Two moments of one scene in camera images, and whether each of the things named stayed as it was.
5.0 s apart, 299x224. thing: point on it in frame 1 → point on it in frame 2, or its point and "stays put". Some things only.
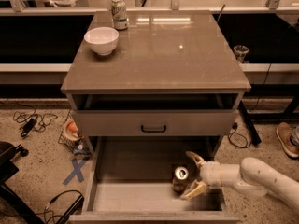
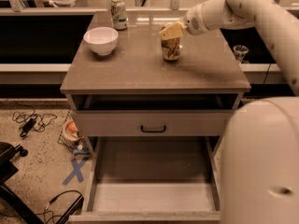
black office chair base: (7, 169) stays put
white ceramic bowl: (102, 40) stays put
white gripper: (210, 174) → (192, 23)
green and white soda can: (121, 21) stays put
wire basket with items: (72, 137) stays put
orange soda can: (180, 178) → (171, 48)
